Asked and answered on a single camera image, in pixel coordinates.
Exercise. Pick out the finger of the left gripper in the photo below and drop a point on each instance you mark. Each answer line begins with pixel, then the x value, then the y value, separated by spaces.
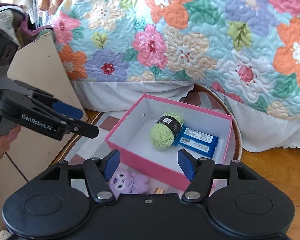
pixel 48 122
pixel 50 101

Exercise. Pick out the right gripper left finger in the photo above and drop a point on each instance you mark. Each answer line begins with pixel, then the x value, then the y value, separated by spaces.
pixel 96 172

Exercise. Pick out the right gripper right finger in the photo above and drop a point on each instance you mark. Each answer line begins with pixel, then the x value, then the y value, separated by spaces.
pixel 201 173

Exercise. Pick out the purple plush toy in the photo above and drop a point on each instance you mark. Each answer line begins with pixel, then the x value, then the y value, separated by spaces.
pixel 124 182

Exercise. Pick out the blue wet wipes pack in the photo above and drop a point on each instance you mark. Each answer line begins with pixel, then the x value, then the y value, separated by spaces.
pixel 196 141

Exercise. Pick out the foundation bottle gold cap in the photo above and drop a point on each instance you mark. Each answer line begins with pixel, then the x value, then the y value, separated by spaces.
pixel 159 190

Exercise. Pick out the green yarn ball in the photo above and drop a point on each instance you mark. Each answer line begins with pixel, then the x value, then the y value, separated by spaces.
pixel 164 132

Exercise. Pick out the left hand with ring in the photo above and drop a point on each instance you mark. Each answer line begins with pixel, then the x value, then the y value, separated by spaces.
pixel 7 139

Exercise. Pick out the striped oval rug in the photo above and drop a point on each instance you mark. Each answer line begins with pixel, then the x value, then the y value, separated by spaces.
pixel 79 150

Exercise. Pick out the pink cardboard box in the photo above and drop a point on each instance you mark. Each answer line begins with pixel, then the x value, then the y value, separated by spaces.
pixel 131 137

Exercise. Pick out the white bed skirt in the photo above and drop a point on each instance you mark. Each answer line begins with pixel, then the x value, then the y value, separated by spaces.
pixel 259 131

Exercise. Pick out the floral quilt bedspread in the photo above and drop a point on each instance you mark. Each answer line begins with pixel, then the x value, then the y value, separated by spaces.
pixel 113 51

